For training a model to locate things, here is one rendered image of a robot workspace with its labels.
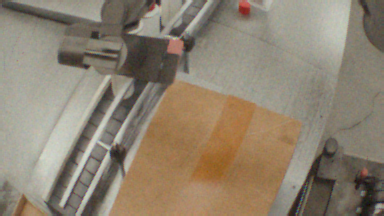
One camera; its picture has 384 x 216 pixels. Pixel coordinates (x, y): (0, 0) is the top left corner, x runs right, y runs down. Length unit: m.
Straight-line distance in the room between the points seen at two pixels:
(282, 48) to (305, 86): 0.13
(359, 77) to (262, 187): 1.77
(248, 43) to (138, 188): 0.65
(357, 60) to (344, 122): 0.45
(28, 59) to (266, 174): 0.86
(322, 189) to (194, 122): 1.04
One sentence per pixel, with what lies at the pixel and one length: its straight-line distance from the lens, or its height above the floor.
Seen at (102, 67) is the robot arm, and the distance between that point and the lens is 0.75.
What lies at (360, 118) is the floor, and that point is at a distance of 2.41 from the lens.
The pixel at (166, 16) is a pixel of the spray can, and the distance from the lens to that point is 1.34.
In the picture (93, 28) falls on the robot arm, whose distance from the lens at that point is 0.75.
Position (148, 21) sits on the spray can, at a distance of 1.20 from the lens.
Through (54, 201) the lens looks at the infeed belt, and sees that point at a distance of 1.15.
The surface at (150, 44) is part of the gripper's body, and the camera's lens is 0.84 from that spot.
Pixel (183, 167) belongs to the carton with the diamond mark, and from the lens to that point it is 0.88.
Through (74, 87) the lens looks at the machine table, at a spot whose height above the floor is 0.83.
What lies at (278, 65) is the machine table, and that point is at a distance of 1.38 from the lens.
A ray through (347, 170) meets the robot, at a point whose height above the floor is 0.24.
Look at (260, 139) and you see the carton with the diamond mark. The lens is 0.91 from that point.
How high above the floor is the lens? 1.89
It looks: 56 degrees down
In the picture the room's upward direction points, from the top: straight up
